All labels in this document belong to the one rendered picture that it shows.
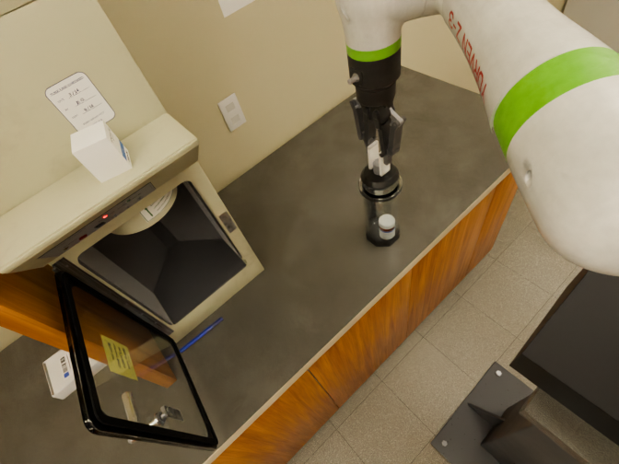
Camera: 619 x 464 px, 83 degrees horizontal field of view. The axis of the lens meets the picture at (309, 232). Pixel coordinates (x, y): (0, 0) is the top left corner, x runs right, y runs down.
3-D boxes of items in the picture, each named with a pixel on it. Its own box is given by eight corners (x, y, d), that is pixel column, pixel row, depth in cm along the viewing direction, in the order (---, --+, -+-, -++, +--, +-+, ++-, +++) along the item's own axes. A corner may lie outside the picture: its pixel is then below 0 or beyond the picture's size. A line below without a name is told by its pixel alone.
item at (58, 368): (52, 366, 101) (41, 363, 98) (102, 329, 105) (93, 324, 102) (63, 400, 94) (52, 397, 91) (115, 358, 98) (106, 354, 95)
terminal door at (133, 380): (173, 339, 93) (57, 266, 61) (219, 449, 76) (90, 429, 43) (170, 341, 93) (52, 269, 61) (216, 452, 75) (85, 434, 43)
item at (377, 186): (353, 182, 88) (351, 164, 82) (379, 162, 90) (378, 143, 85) (380, 201, 83) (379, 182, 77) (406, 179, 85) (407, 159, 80)
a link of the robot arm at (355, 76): (416, 38, 58) (376, 25, 63) (367, 73, 55) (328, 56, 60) (414, 71, 63) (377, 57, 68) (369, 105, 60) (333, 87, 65)
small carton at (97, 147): (98, 164, 55) (69, 134, 50) (128, 150, 56) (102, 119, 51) (101, 183, 52) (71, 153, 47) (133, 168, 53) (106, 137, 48)
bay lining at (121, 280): (136, 271, 105) (41, 194, 77) (206, 218, 112) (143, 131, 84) (171, 326, 92) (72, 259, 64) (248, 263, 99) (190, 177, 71)
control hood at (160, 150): (38, 260, 60) (-18, 226, 52) (193, 154, 68) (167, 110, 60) (54, 303, 54) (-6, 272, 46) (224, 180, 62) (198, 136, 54)
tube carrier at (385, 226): (356, 232, 105) (349, 184, 88) (381, 211, 108) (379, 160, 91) (383, 252, 100) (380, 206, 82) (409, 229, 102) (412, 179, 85)
